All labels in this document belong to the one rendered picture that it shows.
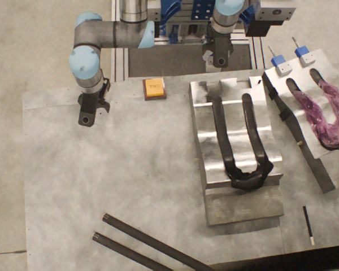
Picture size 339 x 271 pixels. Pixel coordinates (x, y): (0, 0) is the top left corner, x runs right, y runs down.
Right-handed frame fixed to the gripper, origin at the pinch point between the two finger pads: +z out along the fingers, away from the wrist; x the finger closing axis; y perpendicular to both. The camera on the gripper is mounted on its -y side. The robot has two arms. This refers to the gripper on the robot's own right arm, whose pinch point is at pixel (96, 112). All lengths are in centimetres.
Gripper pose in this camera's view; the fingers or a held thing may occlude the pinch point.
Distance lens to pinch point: 141.2
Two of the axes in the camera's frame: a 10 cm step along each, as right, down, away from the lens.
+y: 2.5, -9.2, 2.9
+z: -0.3, 2.9, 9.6
